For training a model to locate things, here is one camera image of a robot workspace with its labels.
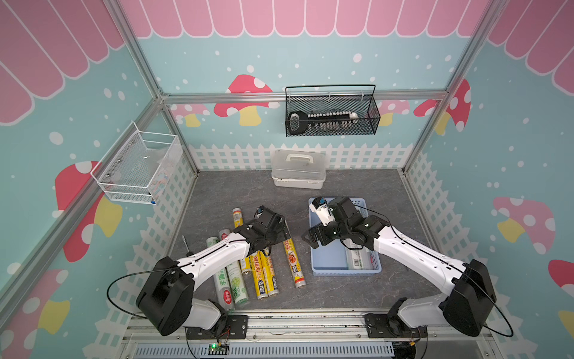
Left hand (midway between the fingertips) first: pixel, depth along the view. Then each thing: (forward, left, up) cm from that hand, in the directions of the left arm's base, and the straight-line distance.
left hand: (281, 237), depth 86 cm
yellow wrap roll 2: (-12, +4, -6) cm, 14 cm away
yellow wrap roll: (-15, +7, -5) cm, 17 cm away
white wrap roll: (-6, -30, -5) cm, 31 cm away
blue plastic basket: (-6, -20, -6) cm, 22 cm away
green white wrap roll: (-19, +20, -5) cm, 28 cm away
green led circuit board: (-35, +20, -11) cm, 42 cm away
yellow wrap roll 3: (-14, -7, -5) cm, 16 cm away
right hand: (-2, -11, +8) cm, 14 cm away
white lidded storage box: (+34, -6, +3) cm, 35 cm away
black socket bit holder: (+38, -7, +27) cm, 47 cm away
